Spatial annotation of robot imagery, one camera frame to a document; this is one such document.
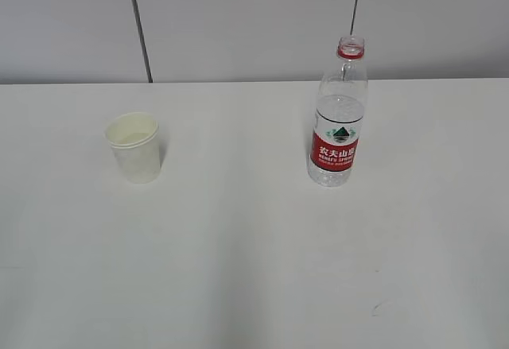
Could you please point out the white paper cup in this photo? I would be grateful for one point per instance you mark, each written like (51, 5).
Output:
(133, 139)

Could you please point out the clear water bottle red label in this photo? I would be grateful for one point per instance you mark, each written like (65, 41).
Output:
(339, 112)

